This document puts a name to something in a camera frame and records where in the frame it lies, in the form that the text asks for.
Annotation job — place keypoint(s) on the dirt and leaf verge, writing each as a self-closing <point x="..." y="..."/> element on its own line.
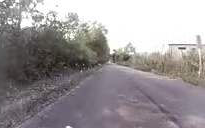
<point x="30" y="96"/>

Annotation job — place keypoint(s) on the small pale building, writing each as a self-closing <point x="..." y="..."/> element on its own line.
<point x="183" y="50"/>

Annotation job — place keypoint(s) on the row of trees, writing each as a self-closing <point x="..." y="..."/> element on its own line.
<point x="56" y="46"/>

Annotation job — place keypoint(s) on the pole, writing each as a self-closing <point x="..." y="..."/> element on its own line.
<point x="199" y="56"/>

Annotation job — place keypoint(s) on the distant clump of trees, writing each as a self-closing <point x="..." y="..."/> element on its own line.
<point x="123" y="54"/>

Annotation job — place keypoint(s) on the weedy grass verge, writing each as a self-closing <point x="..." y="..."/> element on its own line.
<point x="176" y="66"/>

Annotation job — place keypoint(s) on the grey asphalt road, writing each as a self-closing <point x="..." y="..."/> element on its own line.
<point x="123" y="100"/>

